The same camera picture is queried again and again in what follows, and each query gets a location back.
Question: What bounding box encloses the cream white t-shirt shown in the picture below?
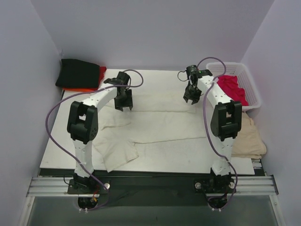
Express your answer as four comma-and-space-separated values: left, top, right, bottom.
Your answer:
92, 91, 206, 172

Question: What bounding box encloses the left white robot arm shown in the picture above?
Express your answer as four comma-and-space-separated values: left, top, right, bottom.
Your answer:
67, 72, 133, 194

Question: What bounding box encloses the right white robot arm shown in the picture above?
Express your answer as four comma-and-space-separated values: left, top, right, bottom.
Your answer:
183, 65, 242, 192

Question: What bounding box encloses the red folded t-shirt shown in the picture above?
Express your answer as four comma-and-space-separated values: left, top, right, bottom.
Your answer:
98, 66, 107, 84

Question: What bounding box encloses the magenta crumpled t-shirt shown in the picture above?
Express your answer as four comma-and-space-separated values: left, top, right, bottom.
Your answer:
217, 75, 249, 106

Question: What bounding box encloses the orange folded t-shirt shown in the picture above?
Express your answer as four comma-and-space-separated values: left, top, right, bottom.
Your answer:
63, 88, 97, 92

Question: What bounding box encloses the white plastic basket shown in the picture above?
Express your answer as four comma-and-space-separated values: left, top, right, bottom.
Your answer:
206, 62, 261, 112

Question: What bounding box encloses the black folded t-shirt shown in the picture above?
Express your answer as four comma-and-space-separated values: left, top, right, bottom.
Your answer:
55, 59, 100, 89

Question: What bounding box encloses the beige folded cloth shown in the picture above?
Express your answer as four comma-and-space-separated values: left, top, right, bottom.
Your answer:
231, 112, 267, 159

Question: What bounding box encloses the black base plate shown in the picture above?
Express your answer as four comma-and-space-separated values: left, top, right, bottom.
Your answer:
64, 173, 238, 210

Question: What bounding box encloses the aluminium mounting rail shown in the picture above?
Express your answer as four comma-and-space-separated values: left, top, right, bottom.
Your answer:
27, 176, 278, 197

